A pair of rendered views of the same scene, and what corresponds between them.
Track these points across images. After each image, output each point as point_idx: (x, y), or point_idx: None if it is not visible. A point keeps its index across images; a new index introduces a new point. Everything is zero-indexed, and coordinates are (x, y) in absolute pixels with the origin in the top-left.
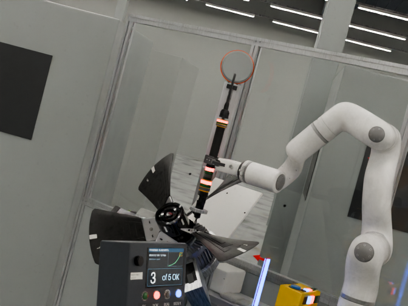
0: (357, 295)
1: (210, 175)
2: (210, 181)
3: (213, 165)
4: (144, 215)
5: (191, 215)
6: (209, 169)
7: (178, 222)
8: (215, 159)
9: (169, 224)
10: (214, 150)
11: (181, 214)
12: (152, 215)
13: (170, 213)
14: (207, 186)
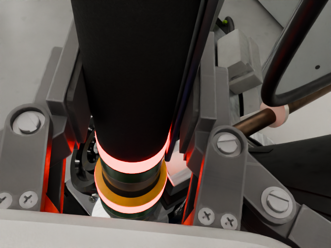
0: None
1: (115, 179)
2: (119, 205)
3: (115, 145)
4: (224, 50)
5: (324, 101)
6: (98, 149)
7: (85, 194)
8: (129, 119)
9: (71, 180)
10: (71, 5)
11: (95, 184)
12: (231, 62)
13: (97, 147)
14: (108, 207)
